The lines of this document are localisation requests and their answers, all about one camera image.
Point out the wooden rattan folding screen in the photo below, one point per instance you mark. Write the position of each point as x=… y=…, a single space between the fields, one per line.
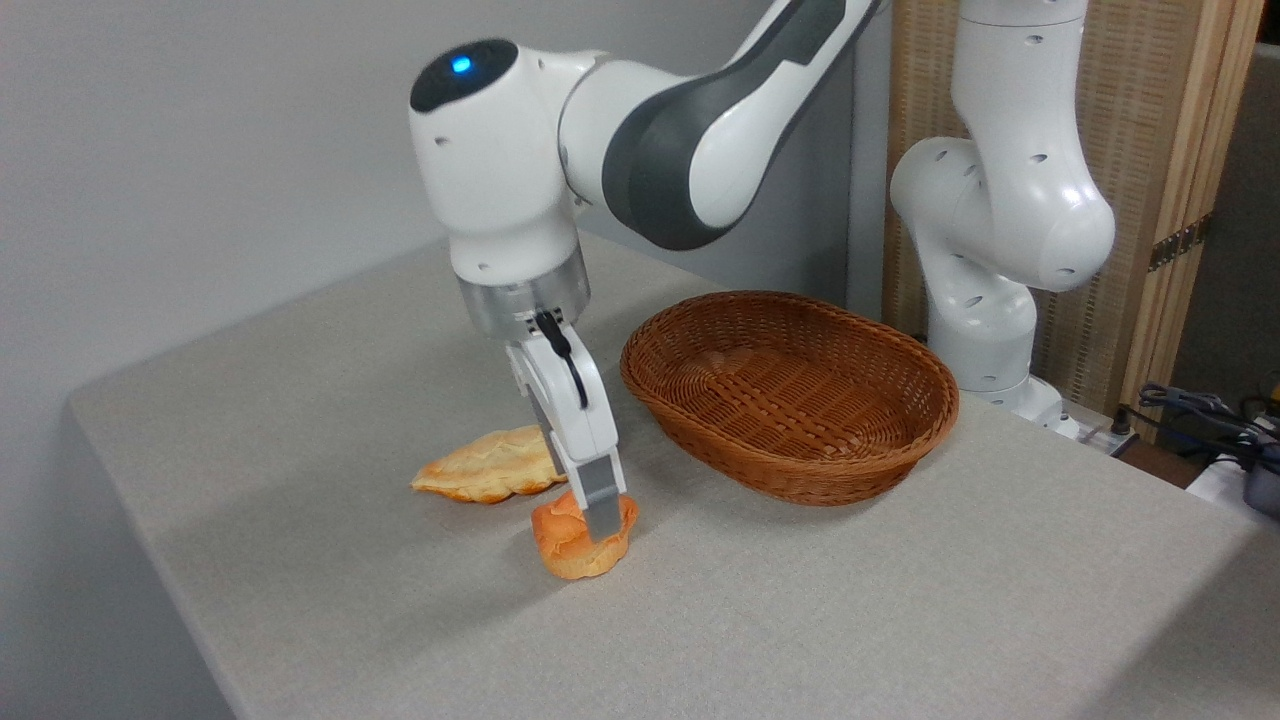
x=1140 y=100

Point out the round braided bread roll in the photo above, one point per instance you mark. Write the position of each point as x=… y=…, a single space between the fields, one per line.
x=565 y=545

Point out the black screen hinge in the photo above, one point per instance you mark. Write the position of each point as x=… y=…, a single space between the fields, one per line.
x=1180 y=243

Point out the grey plastic device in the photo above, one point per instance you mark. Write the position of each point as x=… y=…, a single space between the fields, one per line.
x=1264 y=490

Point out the golden croissant bread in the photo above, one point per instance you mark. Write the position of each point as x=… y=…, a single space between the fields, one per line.
x=490 y=465

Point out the brown oval wicker basket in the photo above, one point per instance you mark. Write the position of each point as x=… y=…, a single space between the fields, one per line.
x=850 y=440

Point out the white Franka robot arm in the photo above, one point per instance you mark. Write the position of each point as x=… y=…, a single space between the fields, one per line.
x=500 y=180

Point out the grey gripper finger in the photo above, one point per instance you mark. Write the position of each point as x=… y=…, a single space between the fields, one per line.
x=604 y=500
x=551 y=440

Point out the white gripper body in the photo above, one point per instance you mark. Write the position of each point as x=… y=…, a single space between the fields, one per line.
x=585 y=420

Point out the black power plug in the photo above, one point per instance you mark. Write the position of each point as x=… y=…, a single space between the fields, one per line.
x=1122 y=420

